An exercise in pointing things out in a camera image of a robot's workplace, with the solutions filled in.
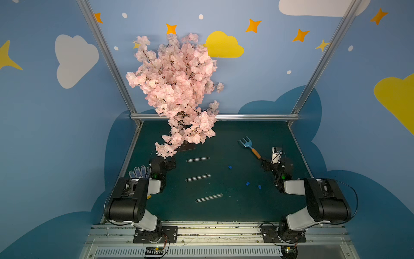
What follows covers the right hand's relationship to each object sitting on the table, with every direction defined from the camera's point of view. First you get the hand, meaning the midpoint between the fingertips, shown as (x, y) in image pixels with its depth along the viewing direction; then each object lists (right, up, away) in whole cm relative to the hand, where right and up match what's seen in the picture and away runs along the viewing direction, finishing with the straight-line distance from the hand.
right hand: (271, 155), depth 95 cm
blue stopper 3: (-9, -17, -5) cm, 20 cm away
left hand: (-64, 0, -1) cm, 64 cm away
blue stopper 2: (-15, -16, -4) cm, 23 cm away
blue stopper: (-25, -8, +3) cm, 26 cm away
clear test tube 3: (-38, -22, -9) cm, 45 cm away
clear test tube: (-45, -3, +6) cm, 46 cm away
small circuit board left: (-63, -42, -22) cm, 79 cm away
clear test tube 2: (-45, -13, -2) cm, 47 cm away
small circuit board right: (-1, -42, -22) cm, 48 cm away
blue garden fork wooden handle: (-11, +6, +13) cm, 18 cm away
